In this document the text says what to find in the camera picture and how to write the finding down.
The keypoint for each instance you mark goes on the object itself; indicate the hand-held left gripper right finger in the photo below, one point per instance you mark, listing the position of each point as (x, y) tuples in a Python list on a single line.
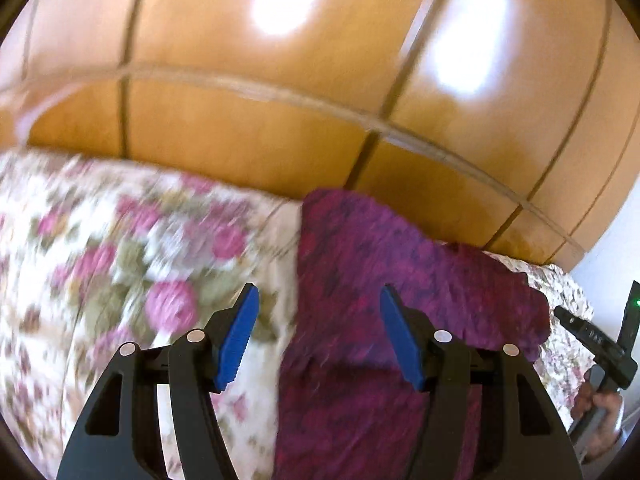
[(402, 342)]

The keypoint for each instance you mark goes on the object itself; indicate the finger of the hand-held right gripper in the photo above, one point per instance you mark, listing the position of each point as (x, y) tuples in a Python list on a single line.
[(575, 322)]

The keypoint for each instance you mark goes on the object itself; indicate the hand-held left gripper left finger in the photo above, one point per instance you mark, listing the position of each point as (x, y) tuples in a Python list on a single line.
[(239, 340)]

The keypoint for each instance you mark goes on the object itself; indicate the dark red floral pants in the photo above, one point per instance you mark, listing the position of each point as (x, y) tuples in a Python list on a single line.
[(350, 270)]

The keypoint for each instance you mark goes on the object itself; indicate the person's right hand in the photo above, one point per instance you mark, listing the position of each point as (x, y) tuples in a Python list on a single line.
[(607, 402)]

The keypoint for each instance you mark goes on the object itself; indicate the floral bedspread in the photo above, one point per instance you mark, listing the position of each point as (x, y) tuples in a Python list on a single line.
[(100, 260)]

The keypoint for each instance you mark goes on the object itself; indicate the wooden wardrobe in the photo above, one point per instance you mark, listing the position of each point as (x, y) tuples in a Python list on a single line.
[(250, 135)]

